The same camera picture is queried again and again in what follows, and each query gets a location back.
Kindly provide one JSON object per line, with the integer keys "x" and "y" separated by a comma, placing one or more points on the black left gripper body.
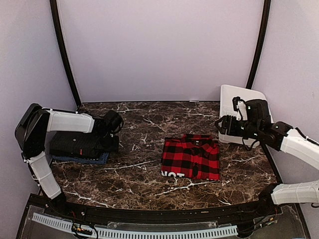
{"x": 106, "y": 144}

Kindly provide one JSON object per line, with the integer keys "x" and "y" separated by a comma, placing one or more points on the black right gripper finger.
{"x": 221, "y": 123}
{"x": 222, "y": 130}

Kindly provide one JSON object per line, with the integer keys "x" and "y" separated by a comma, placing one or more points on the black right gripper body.
{"x": 251, "y": 130}

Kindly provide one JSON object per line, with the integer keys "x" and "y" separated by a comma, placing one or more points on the blue checked shirt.
{"x": 101, "y": 160}

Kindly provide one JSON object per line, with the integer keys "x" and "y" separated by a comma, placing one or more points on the black pinstripe shirt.
{"x": 76, "y": 144}

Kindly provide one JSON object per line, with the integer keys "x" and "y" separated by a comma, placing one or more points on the red black plaid shirt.
{"x": 192, "y": 156}

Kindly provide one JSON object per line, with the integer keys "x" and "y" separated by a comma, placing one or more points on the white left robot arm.
{"x": 44, "y": 132}

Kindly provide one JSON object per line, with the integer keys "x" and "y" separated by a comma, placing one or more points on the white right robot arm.
{"x": 289, "y": 142}

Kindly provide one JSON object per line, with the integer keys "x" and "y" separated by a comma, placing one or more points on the white plastic basket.
{"x": 227, "y": 93}

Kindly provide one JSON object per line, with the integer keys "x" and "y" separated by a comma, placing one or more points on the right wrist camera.
{"x": 252, "y": 110}

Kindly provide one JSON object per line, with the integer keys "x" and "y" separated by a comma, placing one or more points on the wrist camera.
{"x": 114, "y": 122}
{"x": 252, "y": 110}

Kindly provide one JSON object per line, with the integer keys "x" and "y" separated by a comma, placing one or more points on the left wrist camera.
{"x": 114, "y": 122}

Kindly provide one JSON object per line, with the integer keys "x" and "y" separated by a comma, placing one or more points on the black front rail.
{"x": 239, "y": 214}

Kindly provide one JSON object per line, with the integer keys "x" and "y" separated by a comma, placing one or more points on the white slotted cable duct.
{"x": 138, "y": 231}

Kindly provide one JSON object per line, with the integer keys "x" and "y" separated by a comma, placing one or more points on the black corner frame post right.
{"x": 259, "y": 44}

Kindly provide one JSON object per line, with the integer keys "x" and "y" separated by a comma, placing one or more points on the black corner frame post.
{"x": 259, "y": 44}
{"x": 63, "y": 51}

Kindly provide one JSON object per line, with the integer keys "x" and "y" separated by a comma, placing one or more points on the black corner frame post left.
{"x": 63, "y": 51}

